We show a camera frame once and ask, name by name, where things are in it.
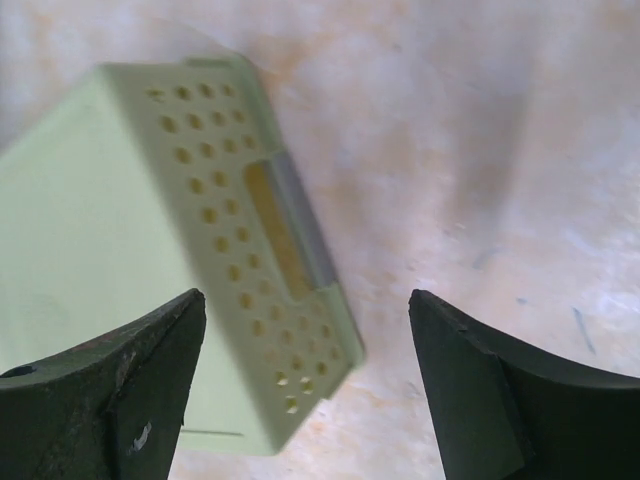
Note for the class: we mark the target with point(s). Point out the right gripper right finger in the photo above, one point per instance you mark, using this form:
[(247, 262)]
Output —
[(505, 409)]

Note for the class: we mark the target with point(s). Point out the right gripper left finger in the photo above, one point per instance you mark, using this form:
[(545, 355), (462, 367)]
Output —
[(109, 408)]

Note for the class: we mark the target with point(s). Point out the light green shallow basket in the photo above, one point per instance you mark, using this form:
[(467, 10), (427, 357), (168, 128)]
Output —
[(147, 180)]

